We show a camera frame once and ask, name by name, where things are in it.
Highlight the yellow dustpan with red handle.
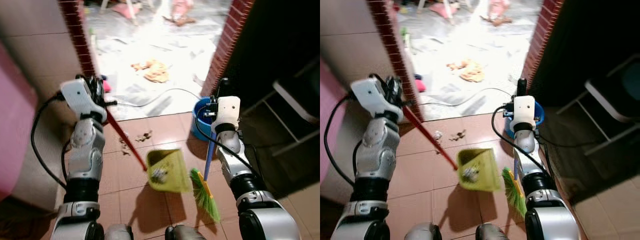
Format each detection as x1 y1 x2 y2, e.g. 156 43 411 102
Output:
402 106 502 192
105 110 192 193

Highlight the green broom with blue handle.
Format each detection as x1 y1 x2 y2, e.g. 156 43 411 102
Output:
501 159 528 218
190 144 221 223

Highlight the blue plastic bucket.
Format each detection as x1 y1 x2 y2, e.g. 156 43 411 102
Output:
503 100 545 139
190 96 221 142

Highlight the orange rag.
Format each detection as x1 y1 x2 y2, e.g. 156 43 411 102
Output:
131 60 170 83
446 59 486 83

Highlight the dark folding chair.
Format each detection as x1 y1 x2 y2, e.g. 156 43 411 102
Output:
245 60 321 156
555 55 640 156

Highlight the pink panel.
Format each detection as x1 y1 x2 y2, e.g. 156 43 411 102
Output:
320 60 346 201
0 45 38 201

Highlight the grey right robot leg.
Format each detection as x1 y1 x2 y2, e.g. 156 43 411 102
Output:
476 222 516 240
166 224 208 240

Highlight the grey robot leg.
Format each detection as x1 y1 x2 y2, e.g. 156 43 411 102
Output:
404 222 441 240
476 222 516 240
166 224 208 240
104 224 133 240

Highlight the grey left robot leg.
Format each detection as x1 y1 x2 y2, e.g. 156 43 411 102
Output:
404 222 441 240
104 224 133 240

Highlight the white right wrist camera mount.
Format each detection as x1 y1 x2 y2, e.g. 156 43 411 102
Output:
511 95 537 132
215 96 241 133

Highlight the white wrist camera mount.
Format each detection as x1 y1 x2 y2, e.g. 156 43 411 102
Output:
511 95 537 132
60 78 107 123
350 77 396 121
215 96 241 133

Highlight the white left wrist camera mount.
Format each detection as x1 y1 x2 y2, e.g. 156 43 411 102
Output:
60 78 107 123
350 77 396 121

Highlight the black floor cable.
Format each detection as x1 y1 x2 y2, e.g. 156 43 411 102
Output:
115 88 201 108
420 87 513 107

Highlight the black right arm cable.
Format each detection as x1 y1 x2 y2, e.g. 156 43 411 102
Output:
195 107 266 188
491 105 556 183

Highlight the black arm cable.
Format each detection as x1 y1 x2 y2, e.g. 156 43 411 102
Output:
491 105 556 183
324 94 363 188
31 95 68 191
195 107 266 188

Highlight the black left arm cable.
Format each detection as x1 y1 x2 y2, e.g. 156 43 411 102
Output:
324 94 363 188
31 95 68 191

